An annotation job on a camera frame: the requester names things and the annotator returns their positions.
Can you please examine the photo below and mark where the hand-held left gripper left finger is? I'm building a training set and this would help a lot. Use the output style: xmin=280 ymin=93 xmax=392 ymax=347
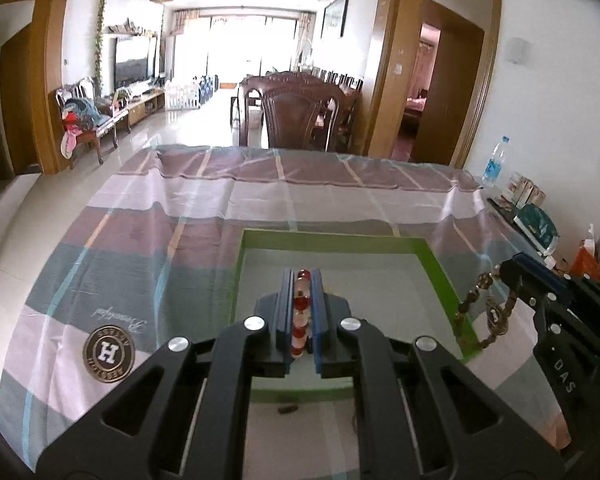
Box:
xmin=35 ymin=267 xmax=297 ymax=480

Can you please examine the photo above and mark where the wooden armchair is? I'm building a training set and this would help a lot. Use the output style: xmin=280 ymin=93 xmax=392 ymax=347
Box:
xmin=55 ymin=77 xmax=131 ymax=170

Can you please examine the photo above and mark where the red and white bead bracelet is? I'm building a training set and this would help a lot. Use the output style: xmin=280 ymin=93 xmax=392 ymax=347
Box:
xmin=292 ymin=269 xmax=314 ymax=359

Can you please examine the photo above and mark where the teal gift box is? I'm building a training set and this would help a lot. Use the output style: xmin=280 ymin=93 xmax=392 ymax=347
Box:
xmin=512 ymin=203 xmax=560 ymax=257

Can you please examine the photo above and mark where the wooden television cabinet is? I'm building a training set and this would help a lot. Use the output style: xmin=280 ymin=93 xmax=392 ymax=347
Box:
xmin=125 ymin=89 xmax=167 ymax=129

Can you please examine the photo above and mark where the clear water bottle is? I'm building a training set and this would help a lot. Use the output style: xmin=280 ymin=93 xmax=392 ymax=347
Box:
xmin=481 ymin=136 xmax=510 ymax=187

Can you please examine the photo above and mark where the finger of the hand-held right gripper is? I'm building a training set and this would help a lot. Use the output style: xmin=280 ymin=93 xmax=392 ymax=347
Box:
xmin=512 ymin=252 xmax=600 ymax=311
xmin=500 ymin=259 xmax=567 ymax=322

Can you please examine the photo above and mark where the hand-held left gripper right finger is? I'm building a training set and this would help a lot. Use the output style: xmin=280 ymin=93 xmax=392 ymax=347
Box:
xmin=310 ymin=267 xmax=566 ymax=480

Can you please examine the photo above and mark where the white baby fence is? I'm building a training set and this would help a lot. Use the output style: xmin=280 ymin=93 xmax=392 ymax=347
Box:
xmin=164 ymin=75 xmax=220 ymax=110

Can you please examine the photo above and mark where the orange plastic bag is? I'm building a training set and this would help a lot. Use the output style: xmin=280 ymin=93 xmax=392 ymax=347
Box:
xmin=572 ymin=237 xmax=600 ymax=287

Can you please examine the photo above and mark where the green ivy garland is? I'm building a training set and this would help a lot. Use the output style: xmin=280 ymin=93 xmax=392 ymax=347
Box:
xmin=94 ymin=0 xmax=109 ymax=96

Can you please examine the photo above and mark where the green cardboard box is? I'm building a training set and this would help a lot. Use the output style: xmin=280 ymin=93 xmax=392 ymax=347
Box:
xmin=227 ymin=228 xmax=482 ymax=404

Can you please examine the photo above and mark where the framed wall painting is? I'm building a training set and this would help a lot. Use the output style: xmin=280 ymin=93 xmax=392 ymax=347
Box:
xmin=321 ymin=0 xmax=351 ymax=40

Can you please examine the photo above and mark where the wall shelf with ornaments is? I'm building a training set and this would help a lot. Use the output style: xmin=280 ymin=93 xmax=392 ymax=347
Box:
xmin=102 ymin=19 xmax=159 ymax=39

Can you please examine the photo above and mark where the plaid tablecloth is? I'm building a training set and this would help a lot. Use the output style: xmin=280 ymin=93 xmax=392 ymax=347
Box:
xmin=0 ymin=144 xmax=581 ymax=480

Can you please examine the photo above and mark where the pile of clothes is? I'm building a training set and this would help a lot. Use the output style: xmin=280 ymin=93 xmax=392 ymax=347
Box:
xmin=60 ymin=97 xmax=101 ymax=159

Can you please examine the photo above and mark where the carved wooden dining chair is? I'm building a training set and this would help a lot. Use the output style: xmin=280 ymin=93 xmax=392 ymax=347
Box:
xmin=260 ymin=82 xmax=349 ymax=151

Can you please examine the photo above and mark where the flat screen television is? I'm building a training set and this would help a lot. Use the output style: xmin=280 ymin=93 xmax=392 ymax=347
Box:
xmin=114 ymin=35 xmax=159 ymax=92

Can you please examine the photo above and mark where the beige patterned box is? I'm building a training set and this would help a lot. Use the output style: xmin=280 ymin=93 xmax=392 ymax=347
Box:
xmin=502 ymin=172 xmax=547 ymax=209

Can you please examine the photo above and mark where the brown bead bracelet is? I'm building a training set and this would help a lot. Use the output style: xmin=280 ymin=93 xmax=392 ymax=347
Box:
xmin=455 ymin=264 xmax=524 ymax=352

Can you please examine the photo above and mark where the white standing air conditioner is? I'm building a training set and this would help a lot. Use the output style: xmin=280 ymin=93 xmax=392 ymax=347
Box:
xmin=158 ymin=35 xmax=174 ymax=81

